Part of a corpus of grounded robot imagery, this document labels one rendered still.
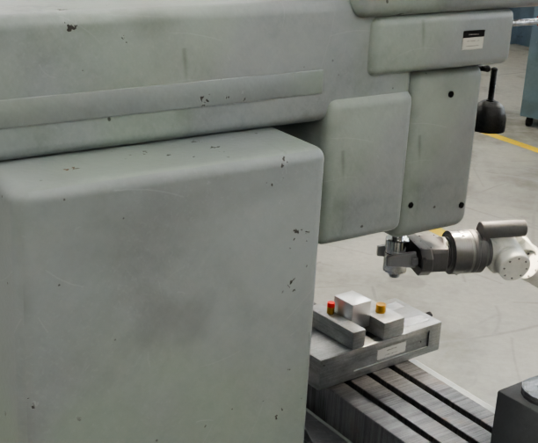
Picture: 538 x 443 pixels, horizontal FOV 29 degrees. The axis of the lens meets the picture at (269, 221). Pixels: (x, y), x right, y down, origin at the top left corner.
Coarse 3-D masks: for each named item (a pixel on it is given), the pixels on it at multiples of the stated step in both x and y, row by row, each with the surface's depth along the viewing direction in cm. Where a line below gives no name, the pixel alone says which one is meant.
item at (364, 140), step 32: (384, 96) 179; (288, 128) 182; (320, 128) 175; (352, 128) 176; (384, 128) 180; (352, 160) 178; (384, 160) 183; (352, 192) 181; (384, 192) 185; (320, 224) 180; (352, 224) 183; (384, 224) 187
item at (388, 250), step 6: (390, 246) 206; (408, 246) 207; (384, 252) 209; (390, 252) 207; (396, 252) 206; (402, 252) 206; (384, 258) 209; (384, 264) 209; (384, 270) 209; (390, 270) 208; (396, 270) 208; (402, 270) 208
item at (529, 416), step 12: (516, 384) 182; (528, 384) 179; (504, 396) 178; (516, 396) 178; (528, 396) 176; (504, 408) 179; (516, 408) 177; (528, 408) 175; (504, 420) 179; (516, 420) 177; (528, 420) 175; (492, 432) 182; (504, 432) 180; (516, 432) 178; (528, 432) 175
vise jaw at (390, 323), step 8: (392, 312) 225; (376, 320) 222; (384, 320) 221; (392, 320) 222; (400, 320) 223; (368, 328) 224; (376, 328) 222; (384, 328) 221; (392, 328) 222; (400, 328) 224; (376, 336) 223; (384, 336) 221; (392, 336) 223
